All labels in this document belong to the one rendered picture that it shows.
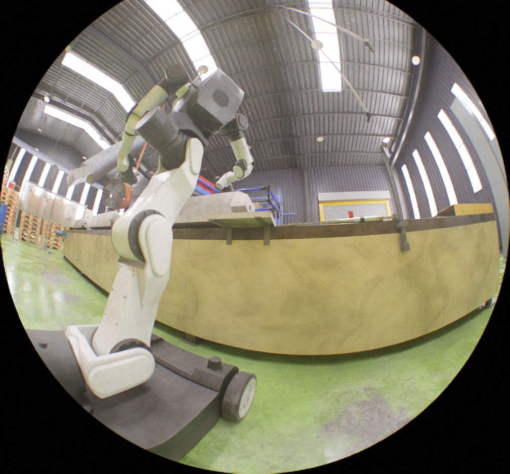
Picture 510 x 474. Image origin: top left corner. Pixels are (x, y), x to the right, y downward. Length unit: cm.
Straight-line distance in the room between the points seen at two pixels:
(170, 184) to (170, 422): 66
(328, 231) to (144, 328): 83
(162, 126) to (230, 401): 84
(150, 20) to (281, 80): 756
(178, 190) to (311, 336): 86
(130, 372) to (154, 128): 66
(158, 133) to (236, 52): 908
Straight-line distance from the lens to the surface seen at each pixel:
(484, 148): 571
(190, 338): 123
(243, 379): 59
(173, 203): 54
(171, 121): 60
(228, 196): 103
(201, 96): 71
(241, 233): 90
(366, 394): 86
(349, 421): 74
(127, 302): 46
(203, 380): 60
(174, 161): 63
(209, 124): 73
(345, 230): 86
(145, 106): 86
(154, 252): 43
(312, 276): 82
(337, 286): 84
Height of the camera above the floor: 58
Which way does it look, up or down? 15 degrees up
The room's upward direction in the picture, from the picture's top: 2 degrees clockwise
